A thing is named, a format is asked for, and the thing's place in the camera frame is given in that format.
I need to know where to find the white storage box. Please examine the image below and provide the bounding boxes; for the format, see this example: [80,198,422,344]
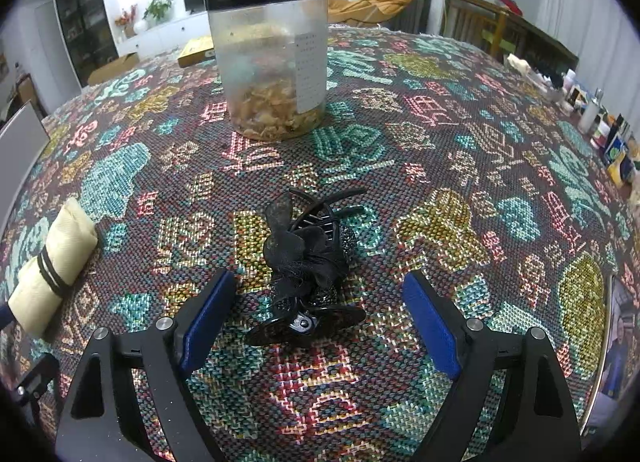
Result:
[0,102,50,233]

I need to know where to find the orange lounge chair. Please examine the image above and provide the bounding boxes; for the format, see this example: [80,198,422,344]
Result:
[328,0,413,27]

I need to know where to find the colourful woven tablecloth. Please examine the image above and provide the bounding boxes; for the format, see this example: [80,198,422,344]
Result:
[1,28,639,461]

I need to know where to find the dark wooden sideboard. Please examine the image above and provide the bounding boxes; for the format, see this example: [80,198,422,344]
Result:
[440,0,579,76]

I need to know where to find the yellow flat box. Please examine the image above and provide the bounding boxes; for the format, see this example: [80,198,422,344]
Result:
[178,34,215,68]

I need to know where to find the white sheer curtain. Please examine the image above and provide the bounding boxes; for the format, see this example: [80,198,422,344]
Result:
[534,0,640,89]

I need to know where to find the white tv cabinet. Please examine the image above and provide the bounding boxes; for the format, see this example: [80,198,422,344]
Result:
[116,13,209,59]

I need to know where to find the cardboard box on floor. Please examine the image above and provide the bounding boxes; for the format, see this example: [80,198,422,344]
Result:
[88,53,140,86]

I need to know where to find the smartphone with video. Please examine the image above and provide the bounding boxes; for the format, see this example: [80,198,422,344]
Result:
[582,276,639,438]

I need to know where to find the dark glass bookcase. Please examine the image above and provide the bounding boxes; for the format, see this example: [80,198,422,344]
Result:
[54,0,118,88]

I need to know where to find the clear jar black lid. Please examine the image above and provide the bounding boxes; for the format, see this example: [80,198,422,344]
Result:
[204,0,329,141]

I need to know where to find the red flower vase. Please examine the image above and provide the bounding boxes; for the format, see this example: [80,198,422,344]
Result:
[114,4,138,39]

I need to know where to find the black hair claw clip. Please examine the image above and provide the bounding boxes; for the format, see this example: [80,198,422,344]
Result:
[245,187,367,347]

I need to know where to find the green potted plant left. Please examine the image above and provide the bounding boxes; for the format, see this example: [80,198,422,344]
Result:
[143,0,174,24]

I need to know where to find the cream cloth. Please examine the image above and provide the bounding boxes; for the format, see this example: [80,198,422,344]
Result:
[8,198,99,339]

